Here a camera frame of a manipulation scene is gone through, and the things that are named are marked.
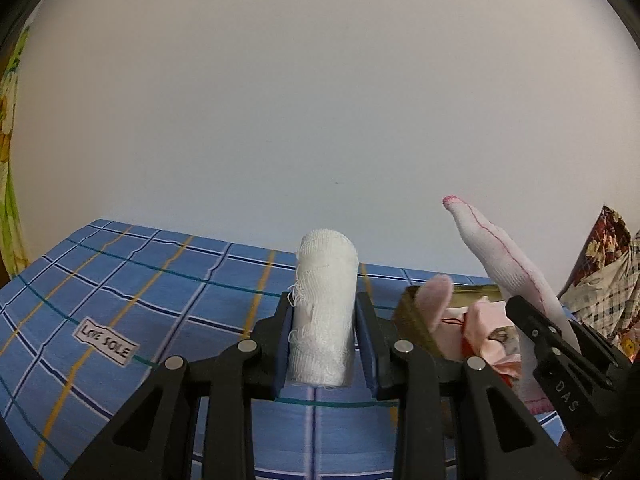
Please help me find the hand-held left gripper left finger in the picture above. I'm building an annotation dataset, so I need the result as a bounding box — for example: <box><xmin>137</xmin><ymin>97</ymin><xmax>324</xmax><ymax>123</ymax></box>
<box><xmin>62</xmin><ymin>292</ymin><xmax>296</xmax><ymax>480</ymax></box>

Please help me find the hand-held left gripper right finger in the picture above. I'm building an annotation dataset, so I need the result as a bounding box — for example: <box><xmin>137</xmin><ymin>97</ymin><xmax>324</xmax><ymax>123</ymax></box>
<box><xmin>355</xmin><ymin>292</ymin><xmax>581</xmax><ymax>480</ymax></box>

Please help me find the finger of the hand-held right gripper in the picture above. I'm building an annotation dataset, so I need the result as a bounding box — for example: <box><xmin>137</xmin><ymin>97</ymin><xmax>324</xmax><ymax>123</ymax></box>
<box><xmin>505</xmin><ymin>295</ymin><xmax>621</xmax><ymax>413</ymax></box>
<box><xmin>569</xmin><ymin>316</ymin><xmax>632</xmax><ymax>377</ymax></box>

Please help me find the white gauze bandage roll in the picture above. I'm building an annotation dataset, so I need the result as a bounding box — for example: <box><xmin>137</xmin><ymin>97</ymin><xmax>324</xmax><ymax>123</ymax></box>
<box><xmin>287</xmin><ymin>229</ymin><xmax>361</xmax><ymax>389</ymax></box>

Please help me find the gold metal tin box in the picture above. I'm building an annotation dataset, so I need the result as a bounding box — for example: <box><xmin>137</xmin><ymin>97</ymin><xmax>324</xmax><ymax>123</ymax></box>
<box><xmin>392</xmin><ymin>284</ymin><xmax>506</xmax><ymax>361</ymax></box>

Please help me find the pink printed cloth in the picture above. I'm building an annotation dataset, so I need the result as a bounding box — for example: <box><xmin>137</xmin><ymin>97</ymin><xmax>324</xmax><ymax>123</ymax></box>
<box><xmin>464</xmin><ymin>297</ymin><xmax>523</xmax><ymax>380</ymax></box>

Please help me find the white sock pink trim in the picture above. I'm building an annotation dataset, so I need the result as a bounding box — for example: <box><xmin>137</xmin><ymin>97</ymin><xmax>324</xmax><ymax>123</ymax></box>
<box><xmin>442</xmin><ymin>195</ymin><xmax>582</xmax><ymax>403</ymax></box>

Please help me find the beige checked cloth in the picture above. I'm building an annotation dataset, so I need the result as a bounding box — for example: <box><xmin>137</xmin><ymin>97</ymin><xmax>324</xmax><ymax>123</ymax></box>
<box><xmin>559</xmin><ymin>230</ymin><xmax>640</xmax><ymax>343</ymax></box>

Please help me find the red cloth piece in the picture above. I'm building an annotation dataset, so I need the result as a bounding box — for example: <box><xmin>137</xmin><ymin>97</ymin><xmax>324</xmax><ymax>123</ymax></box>
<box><xmin>459</xmin><ymin>317</ymin><xmax>476</xmax><ymax>361</ymax></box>

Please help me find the red patterned cloth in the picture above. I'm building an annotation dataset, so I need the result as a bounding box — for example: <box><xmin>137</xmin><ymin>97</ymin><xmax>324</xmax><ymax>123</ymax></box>
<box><xmin>580</xmin><ymin>204</ymin><xmax>634</xmax><ymax>288</ymax></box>

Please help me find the blue plaid sheet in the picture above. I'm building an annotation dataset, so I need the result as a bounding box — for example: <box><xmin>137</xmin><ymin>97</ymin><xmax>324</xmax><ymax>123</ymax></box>
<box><xmin>0</xmin><ymin>218</ymin><xmax>571</xmax><ymax>480</ymax></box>

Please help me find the floral curtain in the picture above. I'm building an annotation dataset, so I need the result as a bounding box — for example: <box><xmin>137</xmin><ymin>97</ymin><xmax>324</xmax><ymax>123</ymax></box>
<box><xmin>0</xmin><ymin>25</ymin><xmax>32</xmax><ymax>278</ymax></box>

